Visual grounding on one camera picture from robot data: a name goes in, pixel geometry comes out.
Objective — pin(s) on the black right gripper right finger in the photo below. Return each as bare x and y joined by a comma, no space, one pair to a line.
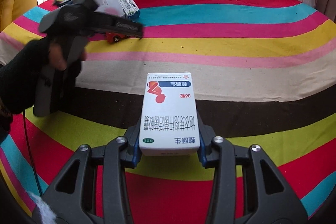
268,197

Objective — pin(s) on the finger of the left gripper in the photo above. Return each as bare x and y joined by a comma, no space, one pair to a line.
109,23

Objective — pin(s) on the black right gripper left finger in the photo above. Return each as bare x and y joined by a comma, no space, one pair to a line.
72,194

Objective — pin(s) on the large white pink box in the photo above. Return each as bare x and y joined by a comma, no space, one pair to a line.
111,7

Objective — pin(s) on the white barcode text box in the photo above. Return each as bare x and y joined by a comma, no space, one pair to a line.
130,8

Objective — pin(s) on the white medicine box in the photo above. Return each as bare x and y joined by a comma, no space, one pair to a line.
169,121

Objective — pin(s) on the gloved left hand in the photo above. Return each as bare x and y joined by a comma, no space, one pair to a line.
21,76

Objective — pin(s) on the red blue toy truck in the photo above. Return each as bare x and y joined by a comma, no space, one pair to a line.
112,37

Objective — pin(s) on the striped colourful tablecloth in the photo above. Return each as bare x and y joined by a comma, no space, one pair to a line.
263,72

